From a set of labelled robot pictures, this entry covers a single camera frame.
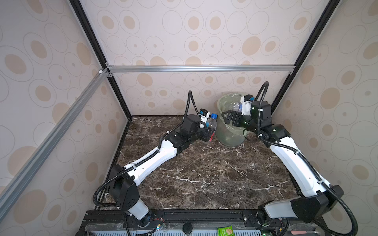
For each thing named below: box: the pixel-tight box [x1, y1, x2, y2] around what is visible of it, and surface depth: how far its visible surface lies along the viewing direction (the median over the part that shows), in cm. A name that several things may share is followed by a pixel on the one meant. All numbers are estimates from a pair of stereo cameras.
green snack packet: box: [217, 225, 235, 236], surface depth 70 cm
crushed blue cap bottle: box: [205, 113, 219, 142], surface depth 76 cm
